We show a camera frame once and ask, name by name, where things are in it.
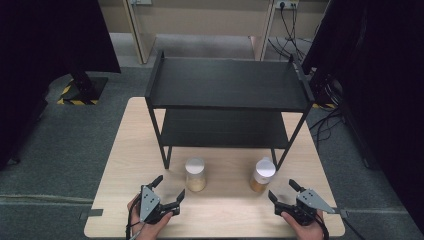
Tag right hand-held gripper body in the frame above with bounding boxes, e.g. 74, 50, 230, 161
273, 188, 336, 226

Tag white wall power outlet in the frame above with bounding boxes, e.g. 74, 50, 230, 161
274, 0, 300, 10

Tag person's left hand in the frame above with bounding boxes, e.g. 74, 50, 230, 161
126, 194, 175, 240

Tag black two-tier metal shelf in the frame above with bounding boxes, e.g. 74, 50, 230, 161
144, 50, 316, 171

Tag black stand base striped tape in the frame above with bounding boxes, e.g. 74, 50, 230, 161
56, 70, 110, 107

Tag grey floor tape strip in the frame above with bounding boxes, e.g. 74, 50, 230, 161
79, 208, 105, 221

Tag dark curtain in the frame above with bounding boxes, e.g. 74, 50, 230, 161
0, 0, 122, 172
300, 0, 424, 235

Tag glass jar of pale powder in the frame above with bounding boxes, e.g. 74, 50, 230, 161
184, 157, 208, 193

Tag black cables from outlet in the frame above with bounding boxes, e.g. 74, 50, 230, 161
267, 2, 314, 62

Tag light wooden cabinet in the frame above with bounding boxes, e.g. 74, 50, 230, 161
97, 0, 332, 65

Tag left hand-held gripper cable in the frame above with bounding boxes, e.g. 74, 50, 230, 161
125, 196, 145, 240

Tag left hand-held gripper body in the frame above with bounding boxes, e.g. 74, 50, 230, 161
138, 184, 182, 225

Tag person's right hand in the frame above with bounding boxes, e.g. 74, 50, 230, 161
280, 210, 326, 240

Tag glass jar of orange powder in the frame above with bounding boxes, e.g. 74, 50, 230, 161
249, 156, 277, 194

